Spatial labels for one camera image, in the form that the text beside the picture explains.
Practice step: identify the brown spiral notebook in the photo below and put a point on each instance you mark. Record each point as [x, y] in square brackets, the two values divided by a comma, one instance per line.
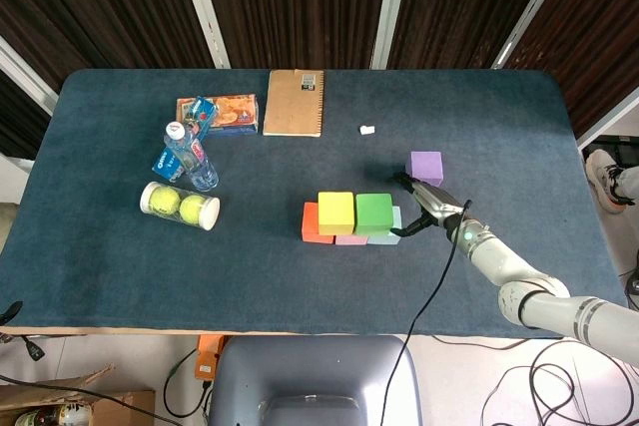
[292, 104]

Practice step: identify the small white paper scrap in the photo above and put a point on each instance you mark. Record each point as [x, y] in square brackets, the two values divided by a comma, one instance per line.
[367, 129]

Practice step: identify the purple foam cube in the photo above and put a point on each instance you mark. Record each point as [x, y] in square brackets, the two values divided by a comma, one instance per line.
[425, 166]

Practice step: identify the pink foam cube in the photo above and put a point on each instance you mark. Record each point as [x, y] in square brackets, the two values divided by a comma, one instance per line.
[350, 240]

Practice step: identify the blue orange cracker box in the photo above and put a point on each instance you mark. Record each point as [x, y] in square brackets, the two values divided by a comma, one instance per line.
[234, 114]

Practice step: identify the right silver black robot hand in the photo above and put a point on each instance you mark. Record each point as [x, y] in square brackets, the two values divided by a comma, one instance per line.
[434, 201]

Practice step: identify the white sneaker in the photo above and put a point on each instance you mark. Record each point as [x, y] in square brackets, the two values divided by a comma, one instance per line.
[606, 176]

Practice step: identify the blue Oreo packet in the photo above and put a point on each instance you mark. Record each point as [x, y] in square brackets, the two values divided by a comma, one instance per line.
[165, 164]

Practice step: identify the orange foam cube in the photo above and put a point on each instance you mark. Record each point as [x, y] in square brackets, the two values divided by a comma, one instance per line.
[312, 229]

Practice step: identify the grey blue robot torso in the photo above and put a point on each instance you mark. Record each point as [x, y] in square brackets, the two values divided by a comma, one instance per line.
[314, 376]

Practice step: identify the light blue foam cube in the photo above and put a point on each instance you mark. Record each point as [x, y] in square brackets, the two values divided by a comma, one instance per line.
[394, 229]

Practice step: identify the white partition post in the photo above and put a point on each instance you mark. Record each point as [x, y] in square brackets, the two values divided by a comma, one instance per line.
[609, 124]
[392, 7]
[534, 7]
[25, 77]
[202, 7]

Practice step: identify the orange power device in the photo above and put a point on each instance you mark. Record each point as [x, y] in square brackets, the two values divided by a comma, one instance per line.
[208, 358]

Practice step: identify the brown cardboard box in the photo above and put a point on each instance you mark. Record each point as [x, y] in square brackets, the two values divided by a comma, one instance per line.
[120, 408]

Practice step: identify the clear plastic water bottle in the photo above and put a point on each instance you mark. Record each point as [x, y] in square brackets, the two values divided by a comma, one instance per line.
[197, 159]

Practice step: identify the small blue drink carton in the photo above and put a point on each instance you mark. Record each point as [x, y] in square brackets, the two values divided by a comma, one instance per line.
[202, 112]

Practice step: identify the yellow tennis ball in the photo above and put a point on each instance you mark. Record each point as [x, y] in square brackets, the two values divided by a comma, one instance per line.
[193, 209]
[164, 200]

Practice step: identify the clear tennis ball tube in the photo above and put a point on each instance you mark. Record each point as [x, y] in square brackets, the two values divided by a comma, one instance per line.
[212, 216]

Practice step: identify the yellow foam cube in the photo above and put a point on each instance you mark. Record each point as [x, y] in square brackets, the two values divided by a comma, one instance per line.
[335, 211]

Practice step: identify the dark blue table cloth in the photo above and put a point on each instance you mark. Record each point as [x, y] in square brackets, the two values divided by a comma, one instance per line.
[499, 122]

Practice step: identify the green foam cube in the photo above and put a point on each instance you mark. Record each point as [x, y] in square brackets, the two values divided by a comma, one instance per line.
[373, 212]

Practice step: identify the black plug adapter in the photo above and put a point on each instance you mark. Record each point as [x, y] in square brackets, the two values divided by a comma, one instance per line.
[34, 350]

